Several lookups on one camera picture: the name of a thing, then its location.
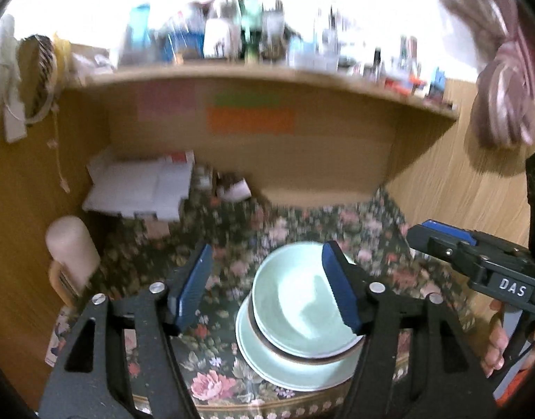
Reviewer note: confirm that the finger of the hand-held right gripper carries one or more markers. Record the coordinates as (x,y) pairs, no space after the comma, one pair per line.
(437,244)
(455,232)

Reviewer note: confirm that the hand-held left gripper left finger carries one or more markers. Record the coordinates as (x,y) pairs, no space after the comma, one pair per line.
(191,288)

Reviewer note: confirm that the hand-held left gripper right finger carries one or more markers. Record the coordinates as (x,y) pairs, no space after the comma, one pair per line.
(341,288)

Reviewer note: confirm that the light green bowl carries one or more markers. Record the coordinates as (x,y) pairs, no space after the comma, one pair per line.
(293,297)

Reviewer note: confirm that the light green plate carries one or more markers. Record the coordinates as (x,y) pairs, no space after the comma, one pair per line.
(293,377)

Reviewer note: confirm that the person's right hand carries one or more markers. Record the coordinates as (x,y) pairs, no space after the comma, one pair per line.
(496,345)

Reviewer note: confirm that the dark floral tablecloth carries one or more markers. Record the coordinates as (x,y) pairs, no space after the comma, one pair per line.
(258,227)

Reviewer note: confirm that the pile of printed packets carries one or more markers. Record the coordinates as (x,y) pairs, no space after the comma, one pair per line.
(206,181)

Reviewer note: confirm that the pile of papers and boxes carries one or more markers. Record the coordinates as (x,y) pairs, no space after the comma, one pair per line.
(136,187)

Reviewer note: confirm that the beige cylindrical container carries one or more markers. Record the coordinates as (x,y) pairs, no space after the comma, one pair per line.
(73,244)

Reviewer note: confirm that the wooden desk hutch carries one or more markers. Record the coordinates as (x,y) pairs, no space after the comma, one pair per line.
(337,161)

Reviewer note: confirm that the striped pink curtain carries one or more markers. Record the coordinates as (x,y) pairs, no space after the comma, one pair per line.
(503,96)

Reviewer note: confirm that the orange sticky note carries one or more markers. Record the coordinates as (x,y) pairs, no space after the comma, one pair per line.
(250,121)

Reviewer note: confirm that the pink sticky note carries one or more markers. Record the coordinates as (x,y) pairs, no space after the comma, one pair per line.
(165,100)

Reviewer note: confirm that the green sticky note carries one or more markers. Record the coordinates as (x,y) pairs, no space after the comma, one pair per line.
(245,99)

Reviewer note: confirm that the white hanging tag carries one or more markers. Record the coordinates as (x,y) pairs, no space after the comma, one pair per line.
(14,120)

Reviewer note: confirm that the blue liquid bottle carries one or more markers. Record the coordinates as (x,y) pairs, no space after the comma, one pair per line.
(138,35)

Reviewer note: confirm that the clear labelled glass bottle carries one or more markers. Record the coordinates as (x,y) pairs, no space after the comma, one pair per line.
(217,30)

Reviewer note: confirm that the yellow hair band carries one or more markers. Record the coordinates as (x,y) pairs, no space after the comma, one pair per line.
(62,56)

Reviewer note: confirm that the green pump bottle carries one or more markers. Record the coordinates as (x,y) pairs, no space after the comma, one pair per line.
(251,26)

